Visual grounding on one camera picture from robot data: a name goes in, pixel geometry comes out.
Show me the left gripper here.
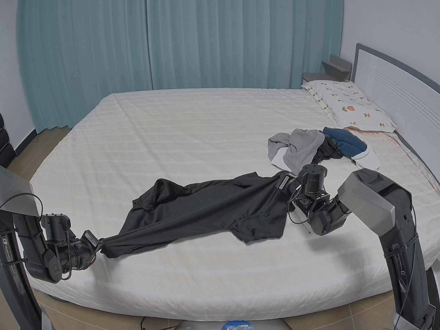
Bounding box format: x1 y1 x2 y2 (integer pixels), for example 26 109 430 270
68 230 101 271

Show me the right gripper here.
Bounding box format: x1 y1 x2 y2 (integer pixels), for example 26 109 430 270
276 171 305 199

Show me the black T-shirt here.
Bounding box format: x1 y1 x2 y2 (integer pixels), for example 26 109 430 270
98 171 291 259

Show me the bed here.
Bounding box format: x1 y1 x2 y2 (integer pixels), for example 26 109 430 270
29 43 440 322

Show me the white garment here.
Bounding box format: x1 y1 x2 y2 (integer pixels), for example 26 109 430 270
353 149 381 170
272 151 293 170

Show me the grey knitted garment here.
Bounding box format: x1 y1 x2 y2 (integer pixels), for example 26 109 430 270
267 128 326 173

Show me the black crumpled garment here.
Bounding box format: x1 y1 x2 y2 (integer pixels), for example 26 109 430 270
311 137 344 167

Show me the dark blue garment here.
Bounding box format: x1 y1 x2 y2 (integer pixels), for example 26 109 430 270
322 126 369 160

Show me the white printed pillow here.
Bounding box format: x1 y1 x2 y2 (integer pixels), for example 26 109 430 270
301 79 399 132

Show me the grey bedside table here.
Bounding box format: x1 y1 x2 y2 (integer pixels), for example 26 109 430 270
302 54 352 86

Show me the black cable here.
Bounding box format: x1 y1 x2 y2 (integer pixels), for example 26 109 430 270
0 192 44 228

